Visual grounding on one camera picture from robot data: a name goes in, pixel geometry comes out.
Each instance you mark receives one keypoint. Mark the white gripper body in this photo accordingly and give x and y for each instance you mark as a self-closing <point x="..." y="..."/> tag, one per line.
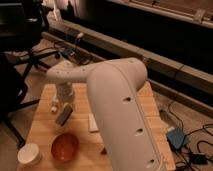
<point x="65" y="93"/>

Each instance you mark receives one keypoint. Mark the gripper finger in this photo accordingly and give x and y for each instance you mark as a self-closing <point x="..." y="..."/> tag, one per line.
<point x="72" y="106"/>
<point x="57" y="108"/>

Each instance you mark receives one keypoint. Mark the dark grey eraser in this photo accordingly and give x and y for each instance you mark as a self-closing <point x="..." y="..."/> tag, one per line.
<point x="64" y="115"/>

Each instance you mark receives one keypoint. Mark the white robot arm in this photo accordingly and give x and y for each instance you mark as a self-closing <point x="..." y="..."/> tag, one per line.
<point x="112" y="87"/>

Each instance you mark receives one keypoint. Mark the white sponge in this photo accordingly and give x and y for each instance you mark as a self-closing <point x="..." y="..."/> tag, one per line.
<point x="92" y="124"/>

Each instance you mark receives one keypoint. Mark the white tube bottle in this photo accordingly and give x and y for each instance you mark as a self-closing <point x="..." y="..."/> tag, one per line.
<point x="54" y="101"/>

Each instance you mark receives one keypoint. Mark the red bowl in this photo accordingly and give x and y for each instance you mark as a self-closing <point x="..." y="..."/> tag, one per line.
<point x="65" y="147"/>

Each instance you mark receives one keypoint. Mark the small blue device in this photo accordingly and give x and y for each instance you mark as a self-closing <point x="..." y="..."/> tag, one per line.
<point x="68" y="53"/>

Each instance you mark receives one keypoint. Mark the white round cup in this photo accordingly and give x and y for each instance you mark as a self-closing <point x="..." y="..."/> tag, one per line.
<point x="29" y="154"/>

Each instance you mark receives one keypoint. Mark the red chili pepper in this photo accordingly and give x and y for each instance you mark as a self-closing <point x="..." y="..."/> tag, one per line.
<point x="104" y="151"/>

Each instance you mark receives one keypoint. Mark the black office chair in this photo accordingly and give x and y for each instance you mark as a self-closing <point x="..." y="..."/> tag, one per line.
<point x="22" y="23"/>

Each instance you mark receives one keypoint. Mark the blue electronic box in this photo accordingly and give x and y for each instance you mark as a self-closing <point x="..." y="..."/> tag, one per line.
<point x="177" y="138"/>

